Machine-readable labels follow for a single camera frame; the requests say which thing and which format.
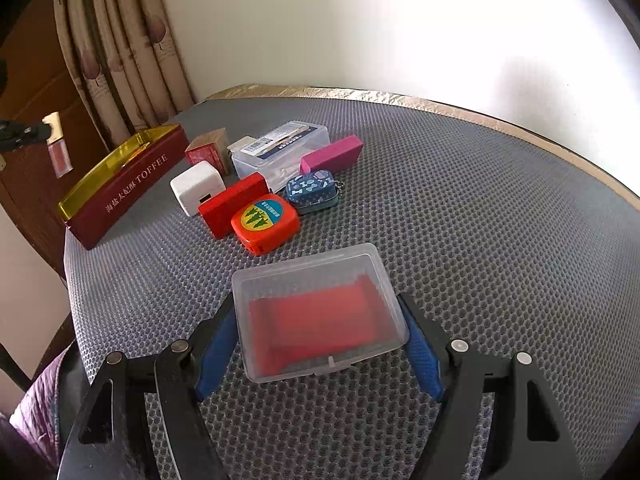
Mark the brown carton with red print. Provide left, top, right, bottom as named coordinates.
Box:
left=185, top=128, right=231, bottom=176

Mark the clear box with red insert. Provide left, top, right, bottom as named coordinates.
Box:
left=231, top=242, right=411, bottom=385

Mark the small white cube box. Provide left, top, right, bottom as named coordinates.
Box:
left=226, top=136, right=258, bottom=176

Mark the brown wooden door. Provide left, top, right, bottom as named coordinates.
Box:
left=0, top=0, right=126, bottom=281

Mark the orange tape measure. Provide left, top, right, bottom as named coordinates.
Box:
left=231, top=194, right=301, bottom=256

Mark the red tin with gold interior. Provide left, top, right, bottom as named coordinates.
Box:
left=59, top=124, right=190, bottom=251

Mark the clear plastic box with label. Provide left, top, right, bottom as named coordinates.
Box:
left=230, top=120, right=331, bottom=193

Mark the gold tablecloth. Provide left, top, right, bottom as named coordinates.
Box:
left=202, top=82, right=640, bottom=201

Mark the pink lip gloss gold cap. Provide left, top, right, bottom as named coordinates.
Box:
left=41, top=111, right=73, bottom=178

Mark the blue patterned tin with keychain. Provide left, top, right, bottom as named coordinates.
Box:
left=285, top=169, right=347, bottom=216

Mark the beige leaf print curtain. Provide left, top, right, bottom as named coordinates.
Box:
left=52, top=0, right=196, bottom=148

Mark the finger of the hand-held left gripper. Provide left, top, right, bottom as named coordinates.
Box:
left=0, top=119, right=51, bottom=153

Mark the white power adapter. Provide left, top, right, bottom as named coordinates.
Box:
left=170, top=161, right=227, bottom=217

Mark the purple quilted jacket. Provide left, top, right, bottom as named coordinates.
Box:
left=9, top=340, right=86, bottom=471

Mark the small red box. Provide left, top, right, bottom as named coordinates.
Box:
left=197, top=172, right=269, bottom=241

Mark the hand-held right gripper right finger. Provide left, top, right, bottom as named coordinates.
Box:
left=397, top=292, right=586, bottom=480

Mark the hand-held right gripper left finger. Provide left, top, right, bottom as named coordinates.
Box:
left=57, top=295, right=238, bottom=480

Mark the pink block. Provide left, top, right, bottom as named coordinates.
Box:
left=300, top=135, right=364, bottom=175

